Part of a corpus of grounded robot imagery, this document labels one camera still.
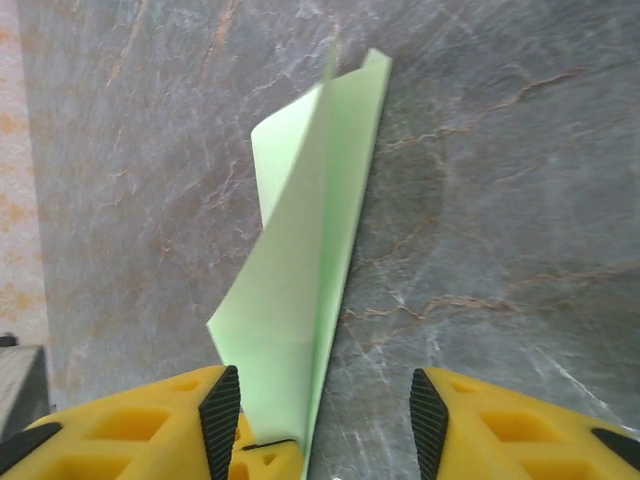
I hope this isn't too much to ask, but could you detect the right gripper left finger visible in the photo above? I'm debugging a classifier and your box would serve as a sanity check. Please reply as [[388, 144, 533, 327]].
[[0, 364, 242, 480]]

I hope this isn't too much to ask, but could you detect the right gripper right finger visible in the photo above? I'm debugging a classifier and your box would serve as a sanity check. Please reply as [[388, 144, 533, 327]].
[[409, 367, 640, 480]]

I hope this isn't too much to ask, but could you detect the light green paper sheet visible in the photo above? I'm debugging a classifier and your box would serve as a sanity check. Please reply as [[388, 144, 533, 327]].
[[205, 47, 394, 480]]

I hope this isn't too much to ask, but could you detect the aluminium side rail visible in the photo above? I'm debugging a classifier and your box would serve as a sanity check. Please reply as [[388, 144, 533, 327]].
[[0, 333, 51, 441]]

